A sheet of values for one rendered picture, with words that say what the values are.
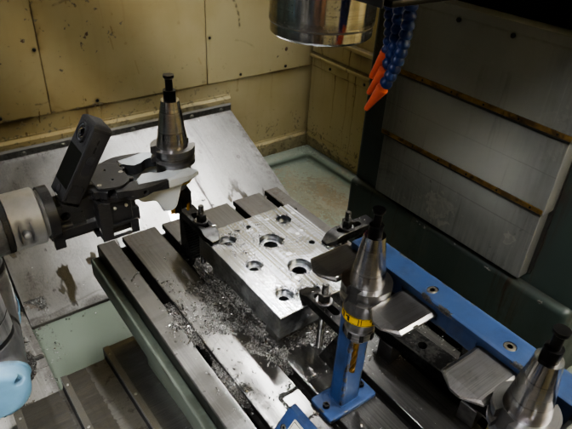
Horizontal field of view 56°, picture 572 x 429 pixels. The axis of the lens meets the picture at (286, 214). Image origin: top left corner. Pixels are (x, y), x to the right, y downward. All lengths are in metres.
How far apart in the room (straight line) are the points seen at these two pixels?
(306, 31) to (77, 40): 1.09
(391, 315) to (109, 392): 0.73
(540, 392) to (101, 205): 0.55
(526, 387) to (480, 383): 0.07
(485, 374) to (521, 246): 0.68
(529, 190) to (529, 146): 0.09
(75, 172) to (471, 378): 0.52
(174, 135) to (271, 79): 1.41
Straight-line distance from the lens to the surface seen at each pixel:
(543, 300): 1.31
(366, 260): 0.63
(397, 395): 0.98
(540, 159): 1.17
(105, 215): 0.76
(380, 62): 0.75
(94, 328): 1.49
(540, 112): 1.14
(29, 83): 1.77
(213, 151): 1.91
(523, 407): 0.56
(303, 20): 0.79
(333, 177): 2.19
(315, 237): 1.13
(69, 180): 0.74
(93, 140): 0.71
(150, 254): 1.24
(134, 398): 1.16
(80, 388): 1.24
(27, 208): 0.73
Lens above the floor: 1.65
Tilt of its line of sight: 33 degrees down
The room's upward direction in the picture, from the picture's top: 3 degrees clockwise
